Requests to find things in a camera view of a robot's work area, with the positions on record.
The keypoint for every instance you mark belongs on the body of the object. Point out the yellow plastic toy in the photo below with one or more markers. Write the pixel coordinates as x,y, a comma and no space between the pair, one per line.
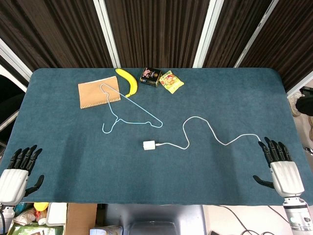
40,206

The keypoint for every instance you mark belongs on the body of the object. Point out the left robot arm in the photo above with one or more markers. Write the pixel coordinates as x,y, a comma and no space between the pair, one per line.
7,213

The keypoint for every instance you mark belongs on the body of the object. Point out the black printed box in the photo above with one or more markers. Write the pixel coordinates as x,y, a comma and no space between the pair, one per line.
149,77

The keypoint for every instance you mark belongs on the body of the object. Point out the teal table cloth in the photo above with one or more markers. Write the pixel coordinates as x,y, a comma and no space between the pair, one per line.
156,176

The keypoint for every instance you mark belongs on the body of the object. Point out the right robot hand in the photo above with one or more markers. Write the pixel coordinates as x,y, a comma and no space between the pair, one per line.
286,176

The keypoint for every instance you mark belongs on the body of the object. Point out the red white snack packet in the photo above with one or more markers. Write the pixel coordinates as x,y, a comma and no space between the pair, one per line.
24,216

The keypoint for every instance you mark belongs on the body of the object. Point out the yellow snack bag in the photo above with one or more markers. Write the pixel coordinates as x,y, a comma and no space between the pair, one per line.
171,82

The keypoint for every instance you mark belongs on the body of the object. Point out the pale blue packet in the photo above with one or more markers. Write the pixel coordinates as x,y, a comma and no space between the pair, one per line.
105,230

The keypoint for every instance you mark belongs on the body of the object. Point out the dark robot base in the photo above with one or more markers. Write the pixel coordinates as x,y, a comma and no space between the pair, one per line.
154,215

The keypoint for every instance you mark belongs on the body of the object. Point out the white plastic box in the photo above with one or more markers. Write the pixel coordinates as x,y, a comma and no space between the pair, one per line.
57,213

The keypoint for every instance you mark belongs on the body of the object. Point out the brown spiral notebook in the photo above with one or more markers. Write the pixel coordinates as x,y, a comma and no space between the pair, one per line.
93,94

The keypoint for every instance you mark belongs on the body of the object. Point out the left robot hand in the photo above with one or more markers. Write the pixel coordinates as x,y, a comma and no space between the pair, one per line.
13,183

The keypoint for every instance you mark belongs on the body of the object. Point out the white power adapter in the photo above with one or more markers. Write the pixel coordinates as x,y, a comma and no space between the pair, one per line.
149,145

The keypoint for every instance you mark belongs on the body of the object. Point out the green printed package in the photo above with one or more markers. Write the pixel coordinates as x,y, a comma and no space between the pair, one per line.
31,230

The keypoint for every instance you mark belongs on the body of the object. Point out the white partition post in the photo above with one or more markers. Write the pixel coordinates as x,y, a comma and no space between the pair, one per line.
207,34
107,34
257,34
299,88
14,61

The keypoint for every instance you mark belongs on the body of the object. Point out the black rounded object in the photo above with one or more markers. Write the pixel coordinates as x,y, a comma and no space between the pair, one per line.
305,105

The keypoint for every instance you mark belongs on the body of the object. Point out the yellow banana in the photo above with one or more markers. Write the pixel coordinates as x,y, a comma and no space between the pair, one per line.
132,83

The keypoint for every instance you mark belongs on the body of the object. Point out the brown cardboard box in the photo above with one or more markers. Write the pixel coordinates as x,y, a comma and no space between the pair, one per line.
80,218

